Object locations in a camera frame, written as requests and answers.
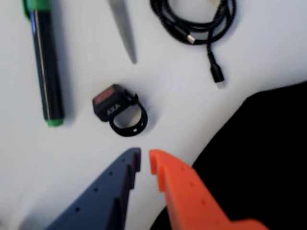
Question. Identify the black AXA bike light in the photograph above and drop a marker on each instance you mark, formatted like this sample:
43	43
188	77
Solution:
105	100

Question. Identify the black marker with green cap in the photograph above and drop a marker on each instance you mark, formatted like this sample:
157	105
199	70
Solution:
46	67

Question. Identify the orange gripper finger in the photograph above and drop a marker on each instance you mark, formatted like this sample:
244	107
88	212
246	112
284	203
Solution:
189	198

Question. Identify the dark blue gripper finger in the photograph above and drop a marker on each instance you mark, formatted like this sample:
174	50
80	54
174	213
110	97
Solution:
100	201

